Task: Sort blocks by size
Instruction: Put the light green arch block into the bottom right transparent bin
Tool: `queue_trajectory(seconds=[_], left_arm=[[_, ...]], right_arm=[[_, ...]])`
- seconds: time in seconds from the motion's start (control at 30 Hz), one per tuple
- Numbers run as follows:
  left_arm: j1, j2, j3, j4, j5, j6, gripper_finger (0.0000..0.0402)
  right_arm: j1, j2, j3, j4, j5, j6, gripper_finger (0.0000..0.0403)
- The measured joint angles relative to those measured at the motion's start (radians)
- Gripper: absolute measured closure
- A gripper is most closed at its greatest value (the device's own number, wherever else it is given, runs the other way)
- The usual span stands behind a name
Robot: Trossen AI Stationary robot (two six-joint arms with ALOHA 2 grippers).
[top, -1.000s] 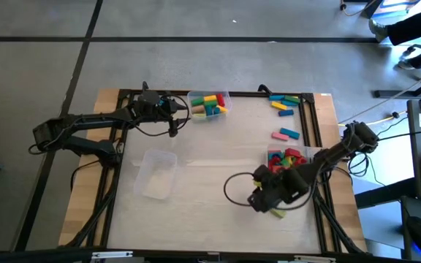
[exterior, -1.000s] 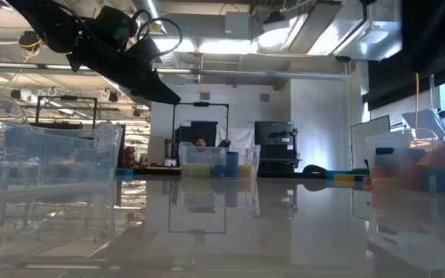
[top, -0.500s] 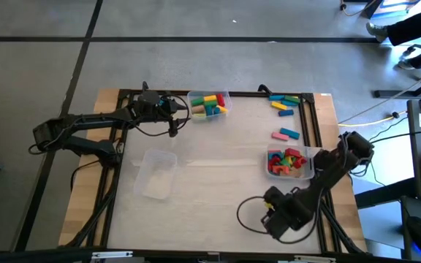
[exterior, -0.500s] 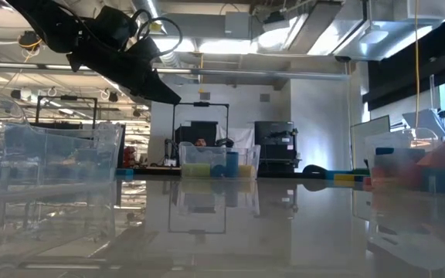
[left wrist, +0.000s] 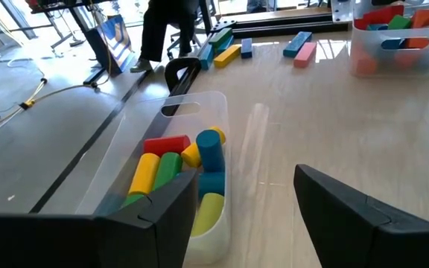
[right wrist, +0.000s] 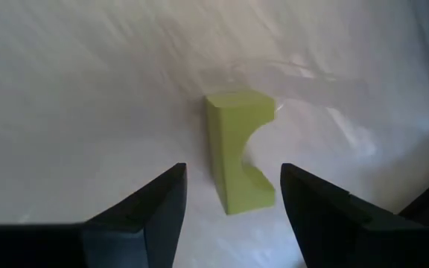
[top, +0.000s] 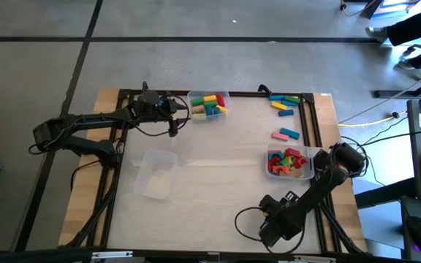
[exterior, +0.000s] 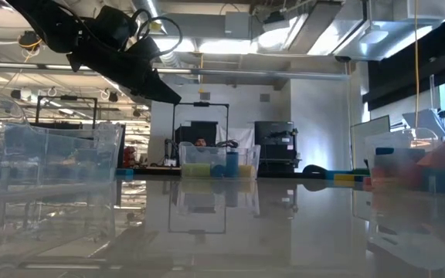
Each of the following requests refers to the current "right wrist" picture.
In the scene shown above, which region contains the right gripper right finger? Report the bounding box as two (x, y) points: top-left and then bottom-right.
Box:
(280, 162), (429, 268)

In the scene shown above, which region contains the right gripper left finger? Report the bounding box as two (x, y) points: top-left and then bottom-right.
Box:
(0, 162), (188, 268)

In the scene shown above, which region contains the lime arch block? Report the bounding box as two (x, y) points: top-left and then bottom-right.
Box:
(203, 88), (277, 216)

